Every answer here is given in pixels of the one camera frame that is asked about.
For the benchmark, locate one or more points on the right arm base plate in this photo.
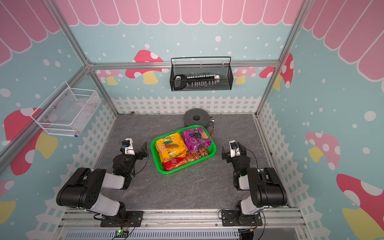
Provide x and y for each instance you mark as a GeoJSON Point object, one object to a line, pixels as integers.
{"type": "Point", "coordinates": [235, 218]}

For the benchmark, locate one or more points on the black wire mesh basket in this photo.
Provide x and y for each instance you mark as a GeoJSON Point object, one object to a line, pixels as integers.
{"type": "Point", "coordinates": [201, 74]}

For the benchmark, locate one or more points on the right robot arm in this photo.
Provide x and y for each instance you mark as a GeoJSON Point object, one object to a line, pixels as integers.
{"type": "Point", "coordinates": [264, 185]}

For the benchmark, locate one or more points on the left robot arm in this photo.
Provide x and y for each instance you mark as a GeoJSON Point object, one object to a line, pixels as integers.
{"type": "Point", "coordinates": [83, 189]}

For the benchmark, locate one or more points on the white wire basket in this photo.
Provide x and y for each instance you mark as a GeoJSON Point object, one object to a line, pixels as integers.
{"type": "Point", "coordinates": [67, 111]}

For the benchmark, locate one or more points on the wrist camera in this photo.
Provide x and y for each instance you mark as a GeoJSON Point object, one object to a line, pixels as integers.
{"type": "Point", "coordinates": [127, 147]}
{"type": "Point", "coordinates": [234, 149]}

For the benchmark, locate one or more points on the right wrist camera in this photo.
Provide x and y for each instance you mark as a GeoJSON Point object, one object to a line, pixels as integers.
{"type": "Point", "coordinates": [234, 149]}

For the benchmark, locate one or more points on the yellow candy bag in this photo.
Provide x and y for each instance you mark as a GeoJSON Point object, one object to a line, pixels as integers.
{"type": "Point", "coordinates": [170, 147]}

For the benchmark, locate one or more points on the small green circuit board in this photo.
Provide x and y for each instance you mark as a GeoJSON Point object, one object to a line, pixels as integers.
{"type": "Point", "coordinates": [121, 234]}

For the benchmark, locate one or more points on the purple candy bag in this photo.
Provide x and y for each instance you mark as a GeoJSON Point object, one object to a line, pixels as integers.
{"type": "Point", "coordinates": [196, 139]}

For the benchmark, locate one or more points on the red candy bag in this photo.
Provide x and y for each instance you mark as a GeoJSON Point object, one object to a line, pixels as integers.
{"type": "Point", "coordinates": [179, 161]}

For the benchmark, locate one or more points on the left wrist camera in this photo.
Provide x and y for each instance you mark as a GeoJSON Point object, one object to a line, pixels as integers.
{"type": "Point", "coordinates": [127, 147]}

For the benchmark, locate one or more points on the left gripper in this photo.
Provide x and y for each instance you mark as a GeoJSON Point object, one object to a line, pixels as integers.
{"type": "Point", "coordinates": [144, 149]}

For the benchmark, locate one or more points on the green plastic basket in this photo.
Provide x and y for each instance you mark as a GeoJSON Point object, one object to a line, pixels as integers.
{"type": "Point", "coordinates": [212, 151]}

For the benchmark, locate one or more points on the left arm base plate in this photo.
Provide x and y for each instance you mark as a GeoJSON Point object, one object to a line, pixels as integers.
{"type": "Point", "coordinates": [123, 220]}

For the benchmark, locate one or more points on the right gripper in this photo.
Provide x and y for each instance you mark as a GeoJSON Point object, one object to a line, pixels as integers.
{"type": "Point", "coordinates": [225, 156]}

